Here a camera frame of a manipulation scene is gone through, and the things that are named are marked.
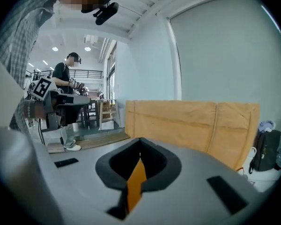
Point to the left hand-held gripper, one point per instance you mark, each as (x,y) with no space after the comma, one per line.
(43,88)

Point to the white low platform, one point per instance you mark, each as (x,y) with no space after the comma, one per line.
(264,180)

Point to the black bag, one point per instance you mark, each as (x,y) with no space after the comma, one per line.
(265,149)

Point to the round ceiling light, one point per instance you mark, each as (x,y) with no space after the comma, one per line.
(55,48)
(87,48)

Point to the operator in plaid shirt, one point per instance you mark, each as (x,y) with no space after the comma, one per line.
(16,32)

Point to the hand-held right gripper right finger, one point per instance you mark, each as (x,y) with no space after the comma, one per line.
(189,191)

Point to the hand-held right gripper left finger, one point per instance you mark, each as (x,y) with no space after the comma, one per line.
(84,184)

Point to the black metal railing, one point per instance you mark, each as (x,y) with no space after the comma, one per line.
(89,72)

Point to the curved wooden platform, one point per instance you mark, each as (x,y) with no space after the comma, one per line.
(91,142)

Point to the person's left hand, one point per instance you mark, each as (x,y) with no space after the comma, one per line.
(40,110)

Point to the glass window wall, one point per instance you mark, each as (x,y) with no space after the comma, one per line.
(111,76)

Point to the lavender cloth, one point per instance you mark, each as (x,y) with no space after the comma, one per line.
(267,126)

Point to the wooden table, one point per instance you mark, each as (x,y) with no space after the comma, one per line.
(103,111)

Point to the black head-mounted camera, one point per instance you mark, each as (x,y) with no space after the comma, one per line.
(106,13)

